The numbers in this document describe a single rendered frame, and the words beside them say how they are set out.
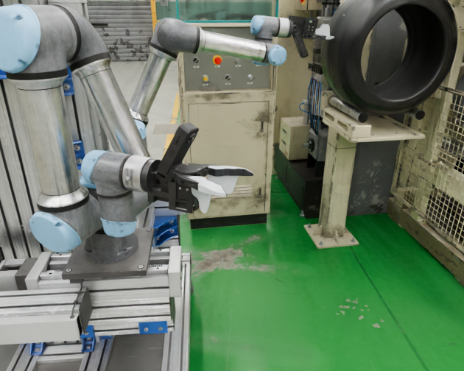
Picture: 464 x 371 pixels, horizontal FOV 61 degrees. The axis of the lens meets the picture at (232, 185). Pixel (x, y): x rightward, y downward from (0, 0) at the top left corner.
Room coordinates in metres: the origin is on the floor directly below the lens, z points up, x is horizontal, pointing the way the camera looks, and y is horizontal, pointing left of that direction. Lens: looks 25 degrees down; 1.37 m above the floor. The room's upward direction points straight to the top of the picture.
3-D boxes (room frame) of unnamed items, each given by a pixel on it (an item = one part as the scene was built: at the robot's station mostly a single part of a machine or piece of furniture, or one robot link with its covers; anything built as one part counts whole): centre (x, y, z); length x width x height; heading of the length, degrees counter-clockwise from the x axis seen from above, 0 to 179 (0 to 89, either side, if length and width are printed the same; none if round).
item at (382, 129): (1.92, -0.70, 0.80); 0.37 x 0.36 x 0.02; 99
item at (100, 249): (0.96, 0.35, 0.77); 0.15 x 0.15 x 0.10
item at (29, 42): (0.83, 0.40, 1.09); 0.15 x 0.12 x 0.55; 159
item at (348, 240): (2.16, -0.64, 0.02); 0.27 x 0.27 x 0.04; 9
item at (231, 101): (2.46, 0.05, 0.63); 0.56 x 0.41 x 1.27; 99
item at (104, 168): (0.78, 0.26, 1.04); 0.11 x 0.08 x 0.09; 69
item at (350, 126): (1.89, -0.56, 0.83); 0.36 x 0.09 x 0.06; 9
